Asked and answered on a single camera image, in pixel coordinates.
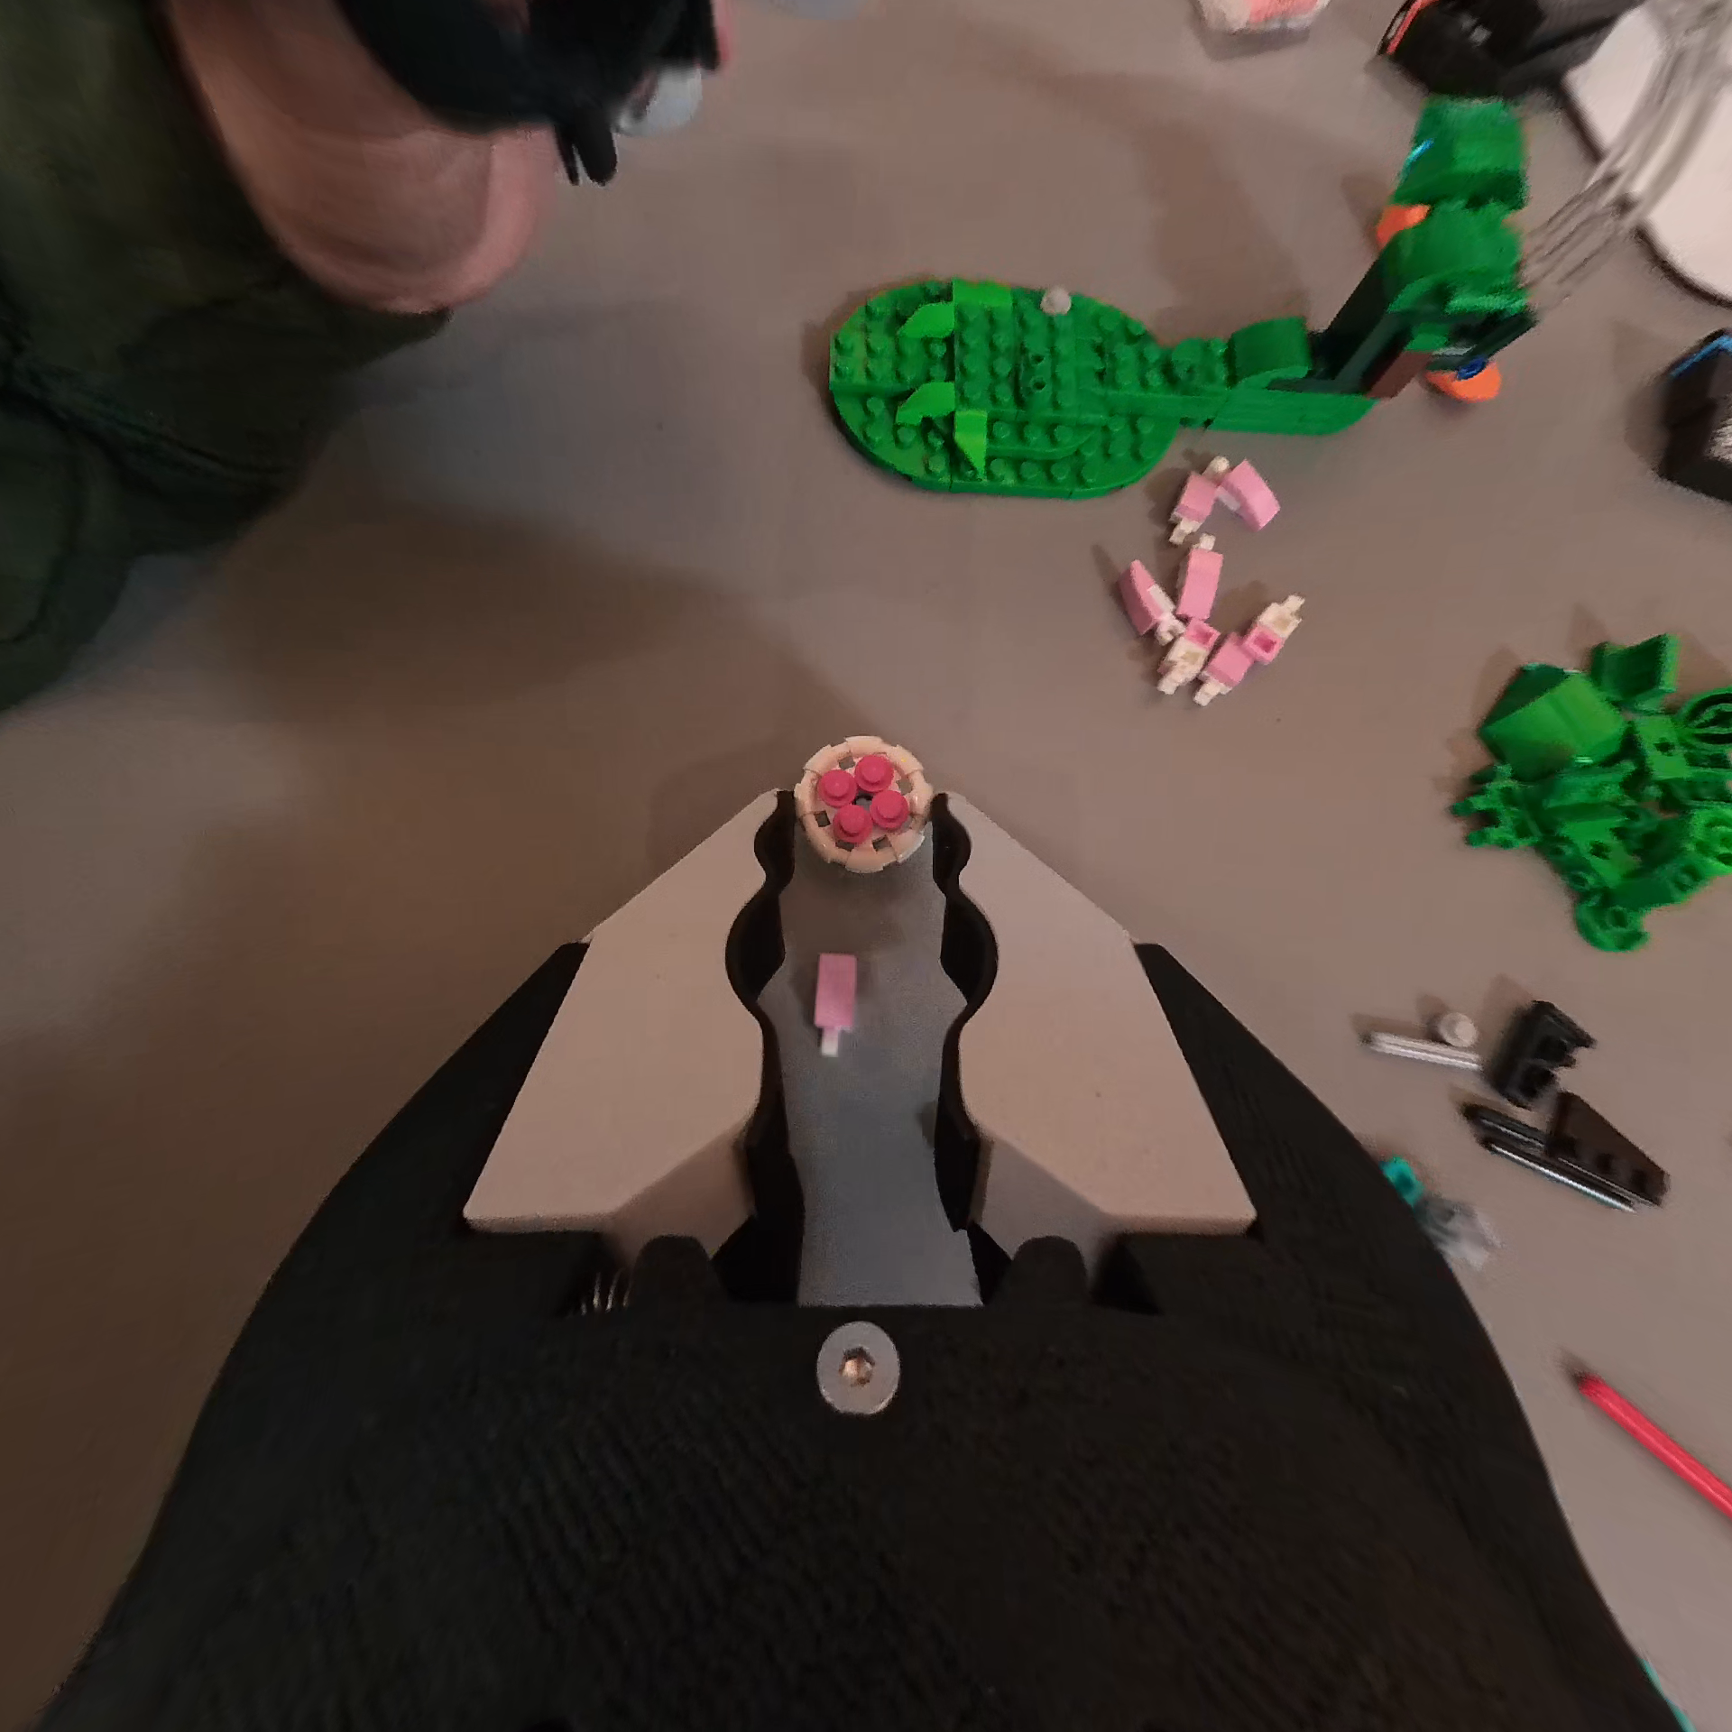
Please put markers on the light grey lego bar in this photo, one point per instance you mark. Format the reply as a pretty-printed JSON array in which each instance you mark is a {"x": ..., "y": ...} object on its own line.
[{"x": 1414, "y": 1049}]

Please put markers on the cluster of pink petal pieces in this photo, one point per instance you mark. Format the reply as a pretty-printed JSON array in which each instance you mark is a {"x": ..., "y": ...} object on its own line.
[{"x": 1199, "y": 583}]

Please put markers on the pink lego petal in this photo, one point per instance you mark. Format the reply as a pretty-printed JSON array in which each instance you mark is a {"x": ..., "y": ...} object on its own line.
[{"x": 835, "y": 995}]

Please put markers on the small clear pink packet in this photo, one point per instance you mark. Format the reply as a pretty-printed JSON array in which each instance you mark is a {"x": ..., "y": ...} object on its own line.
[{"x": 1259, "y": 14}]

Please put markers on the black battery blue trim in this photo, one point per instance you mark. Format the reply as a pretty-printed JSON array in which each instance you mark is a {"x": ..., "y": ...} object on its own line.
[{"x": 1702, "y": 419}]

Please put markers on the red lego rod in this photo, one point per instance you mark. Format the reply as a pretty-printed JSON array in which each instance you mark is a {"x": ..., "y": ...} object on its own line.
[{"x": 1649, "y": 1442}]

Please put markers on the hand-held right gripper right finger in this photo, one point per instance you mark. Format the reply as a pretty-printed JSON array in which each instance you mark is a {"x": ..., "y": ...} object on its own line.
[{"x": 1095, "y": 1083}]

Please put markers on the green lego leaf build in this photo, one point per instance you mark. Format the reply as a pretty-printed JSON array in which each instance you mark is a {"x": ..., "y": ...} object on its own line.
[{"x": 1001, "y": 380}]

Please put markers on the small grey lego brick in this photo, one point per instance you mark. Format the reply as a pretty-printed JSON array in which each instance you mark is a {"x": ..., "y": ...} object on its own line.
[{"x": 1454, "y": 1232}]

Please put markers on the black battery red trim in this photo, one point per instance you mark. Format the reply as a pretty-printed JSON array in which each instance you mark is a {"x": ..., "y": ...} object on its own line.
[{"x": 1474, "y": 41}]

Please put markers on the person's left hand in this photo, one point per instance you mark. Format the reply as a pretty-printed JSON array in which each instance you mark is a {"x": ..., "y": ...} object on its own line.
[{"x": 380, "y": 218}]

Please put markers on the black lego wedge plate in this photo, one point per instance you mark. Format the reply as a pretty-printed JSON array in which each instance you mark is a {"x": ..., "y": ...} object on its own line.
[{"x": 1604, "y": 1151}]

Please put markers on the black lego slope piece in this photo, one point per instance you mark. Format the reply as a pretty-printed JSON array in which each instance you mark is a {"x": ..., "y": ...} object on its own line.
[{"x": 1536, "y": 1049}]

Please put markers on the person's left forearm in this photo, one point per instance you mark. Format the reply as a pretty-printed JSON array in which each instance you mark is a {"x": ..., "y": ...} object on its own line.
[{"x": 108, "y": 340}]

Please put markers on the pink white lego flower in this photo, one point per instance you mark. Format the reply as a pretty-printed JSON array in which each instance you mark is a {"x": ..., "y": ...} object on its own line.
[{"x": 862, "y": 798}]

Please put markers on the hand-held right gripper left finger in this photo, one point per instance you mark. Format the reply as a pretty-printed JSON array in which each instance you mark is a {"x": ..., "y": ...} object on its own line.
[{"x": 624, "y": 1083}]

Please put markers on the pile of green lego pieces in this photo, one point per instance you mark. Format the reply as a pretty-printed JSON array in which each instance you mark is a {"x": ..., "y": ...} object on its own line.
[{"x": 1596, "y": 785}]

